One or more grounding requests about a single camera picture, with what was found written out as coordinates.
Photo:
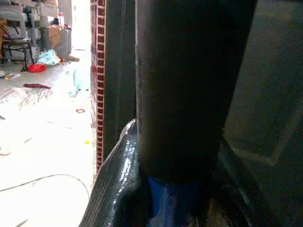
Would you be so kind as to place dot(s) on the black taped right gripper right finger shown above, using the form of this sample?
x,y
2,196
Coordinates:
x,y
234,189

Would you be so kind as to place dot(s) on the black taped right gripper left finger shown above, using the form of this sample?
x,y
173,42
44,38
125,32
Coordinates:
x,y
118,179

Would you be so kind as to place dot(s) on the red square floor scrap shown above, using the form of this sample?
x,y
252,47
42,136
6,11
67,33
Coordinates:
x,y
80,110

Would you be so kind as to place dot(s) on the teal floor scrap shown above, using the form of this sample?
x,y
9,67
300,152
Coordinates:
x,y
75,85

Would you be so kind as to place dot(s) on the red brick pillar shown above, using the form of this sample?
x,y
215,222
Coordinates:
x,y
98,82

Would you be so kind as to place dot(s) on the dark green door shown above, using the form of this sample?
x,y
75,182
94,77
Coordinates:
x,y
265,94

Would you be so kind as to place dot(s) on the dark red rag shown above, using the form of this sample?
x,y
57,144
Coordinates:
x,y
36,86

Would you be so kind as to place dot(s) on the red cloth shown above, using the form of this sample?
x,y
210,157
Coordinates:
x,y
36,68

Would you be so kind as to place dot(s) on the light blue plastic bag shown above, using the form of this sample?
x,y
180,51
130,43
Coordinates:
x,y
49,57

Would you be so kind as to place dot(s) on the black metal chair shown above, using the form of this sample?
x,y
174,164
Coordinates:
x,y
16,47

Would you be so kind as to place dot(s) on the white plastic shelf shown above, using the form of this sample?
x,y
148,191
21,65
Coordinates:
x,y
16,16

